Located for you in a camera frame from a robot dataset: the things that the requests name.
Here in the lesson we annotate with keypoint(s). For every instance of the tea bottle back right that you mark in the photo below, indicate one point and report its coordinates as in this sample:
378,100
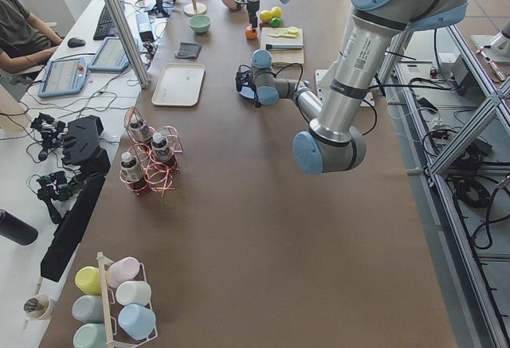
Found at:
140,131

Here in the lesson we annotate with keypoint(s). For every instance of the copper wire bottle rack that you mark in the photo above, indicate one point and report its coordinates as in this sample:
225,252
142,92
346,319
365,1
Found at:
159,177

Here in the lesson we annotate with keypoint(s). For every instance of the tea bottle back left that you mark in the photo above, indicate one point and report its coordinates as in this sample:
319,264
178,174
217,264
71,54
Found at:
163,150

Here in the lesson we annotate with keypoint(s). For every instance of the tea bottle front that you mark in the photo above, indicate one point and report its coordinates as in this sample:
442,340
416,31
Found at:
132,174

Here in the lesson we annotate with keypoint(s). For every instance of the yellow plastic knife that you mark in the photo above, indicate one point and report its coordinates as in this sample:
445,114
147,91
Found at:
282,35

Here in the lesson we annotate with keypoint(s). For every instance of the blue plate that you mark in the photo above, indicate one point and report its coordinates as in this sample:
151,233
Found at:
248,93

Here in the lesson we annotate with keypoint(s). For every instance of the yellow lemon upper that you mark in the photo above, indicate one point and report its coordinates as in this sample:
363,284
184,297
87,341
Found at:
266,16

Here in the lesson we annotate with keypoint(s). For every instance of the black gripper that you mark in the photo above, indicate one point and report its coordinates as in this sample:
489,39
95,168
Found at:
254,94
252,6

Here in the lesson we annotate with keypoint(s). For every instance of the yellow lemon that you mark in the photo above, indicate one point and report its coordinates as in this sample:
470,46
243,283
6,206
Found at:
276,12
266,16

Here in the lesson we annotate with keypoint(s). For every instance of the seated person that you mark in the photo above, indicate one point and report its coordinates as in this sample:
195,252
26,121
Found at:
26,41

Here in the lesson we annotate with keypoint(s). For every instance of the tea bottle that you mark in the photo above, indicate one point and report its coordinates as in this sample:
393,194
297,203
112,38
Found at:
132,174
140,131
163,150

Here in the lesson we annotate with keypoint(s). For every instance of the blue teach pendant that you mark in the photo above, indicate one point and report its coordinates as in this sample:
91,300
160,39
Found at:
63,77
110,57

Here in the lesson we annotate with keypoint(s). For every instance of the cream rabbit tray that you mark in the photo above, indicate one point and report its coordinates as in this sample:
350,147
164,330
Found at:
179,85

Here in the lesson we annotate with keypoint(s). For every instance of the cup rack with cups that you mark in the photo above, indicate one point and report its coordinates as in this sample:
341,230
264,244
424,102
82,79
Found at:
115,309

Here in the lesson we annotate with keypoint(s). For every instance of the yellow lemon lower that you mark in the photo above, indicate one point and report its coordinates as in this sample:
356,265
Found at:
276,12

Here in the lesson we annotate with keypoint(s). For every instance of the green lime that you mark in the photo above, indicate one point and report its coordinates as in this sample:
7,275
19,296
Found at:
275,22

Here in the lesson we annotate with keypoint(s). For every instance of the steel muddler black tip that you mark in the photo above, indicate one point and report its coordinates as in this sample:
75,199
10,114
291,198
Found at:
283,47

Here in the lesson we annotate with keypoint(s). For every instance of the grey folded cloth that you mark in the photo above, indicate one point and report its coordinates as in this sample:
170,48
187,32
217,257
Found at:
188,50

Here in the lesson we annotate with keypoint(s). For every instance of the mint green bowl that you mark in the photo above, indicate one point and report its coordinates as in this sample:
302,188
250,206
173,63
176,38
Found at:
200,23

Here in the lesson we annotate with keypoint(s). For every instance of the lemon slice lower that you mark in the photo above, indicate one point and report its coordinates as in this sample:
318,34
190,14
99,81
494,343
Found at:
292,30

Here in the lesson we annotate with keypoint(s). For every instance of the orange fruit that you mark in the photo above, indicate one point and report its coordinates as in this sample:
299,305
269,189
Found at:
251,33

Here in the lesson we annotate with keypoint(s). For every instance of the wooden cutting board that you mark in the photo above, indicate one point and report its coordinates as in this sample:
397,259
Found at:
283,57

